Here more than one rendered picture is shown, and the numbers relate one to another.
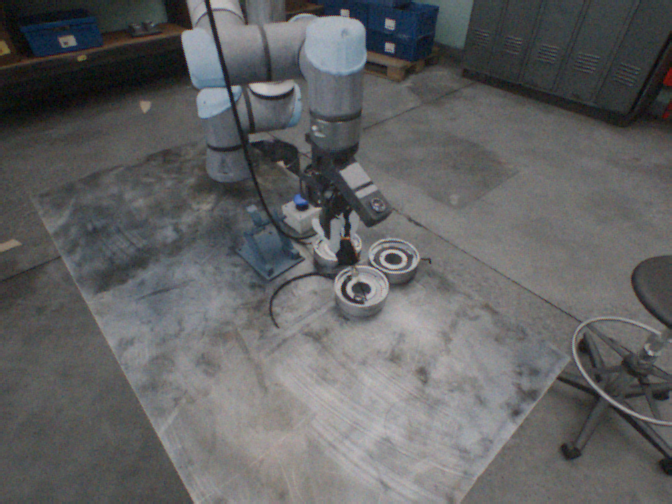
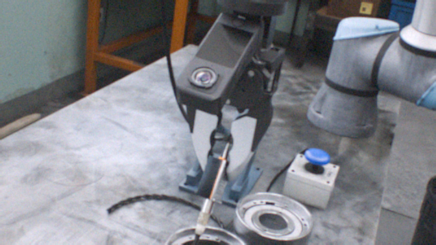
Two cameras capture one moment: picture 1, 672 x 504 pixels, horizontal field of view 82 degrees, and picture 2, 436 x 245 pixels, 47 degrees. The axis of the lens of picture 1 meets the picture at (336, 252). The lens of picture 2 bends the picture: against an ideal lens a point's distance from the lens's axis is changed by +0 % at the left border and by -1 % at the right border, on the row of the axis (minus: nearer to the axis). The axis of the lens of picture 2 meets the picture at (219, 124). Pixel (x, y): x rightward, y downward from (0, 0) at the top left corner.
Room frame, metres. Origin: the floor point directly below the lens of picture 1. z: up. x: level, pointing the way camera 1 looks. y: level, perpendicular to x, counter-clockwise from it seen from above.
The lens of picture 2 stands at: (0.26, -0.44, 1.22)
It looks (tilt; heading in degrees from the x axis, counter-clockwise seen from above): 25 degrees down; 59
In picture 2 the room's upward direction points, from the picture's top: 10 degrees clockwise
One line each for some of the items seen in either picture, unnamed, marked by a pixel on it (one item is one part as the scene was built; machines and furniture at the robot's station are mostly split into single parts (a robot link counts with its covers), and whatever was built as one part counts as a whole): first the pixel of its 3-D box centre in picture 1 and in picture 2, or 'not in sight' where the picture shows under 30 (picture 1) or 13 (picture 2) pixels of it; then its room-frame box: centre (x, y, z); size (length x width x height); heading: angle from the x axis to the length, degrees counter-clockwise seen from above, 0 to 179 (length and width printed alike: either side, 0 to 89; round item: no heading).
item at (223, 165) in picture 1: (230, 153); (346, 101); (1.01, 0.30, 0.85); 0.15 x 0.15 x 0.10
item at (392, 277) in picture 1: (392, 261); not in sight; (0.59, -0.12, 0.82); 0.10 x 0.10 x 0.04
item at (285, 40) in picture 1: (302, 50); not in sight; (0.63, 0.05, 1.23); 0.11 x 0.11 x 0.08; 19
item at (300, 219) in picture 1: (301, 212); (312, 178); (0.76, 0.08, 0.82); 0.08 x 0.07 x 0.05; 42
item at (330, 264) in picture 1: (337, 250); (272, 226); (0.63, 0.00, 0.82); 0.10 x 0.10 x 0.04
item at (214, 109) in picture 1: (225, 113); (364, 50); (1.01, 0.30, 0.97); 0.13 x 0.12 x 0.14; 109
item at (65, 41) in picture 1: (60, 32); (425, 17); (3.48, 2.21, 0.56); 0.52 x 0.38 x 0.22; 129
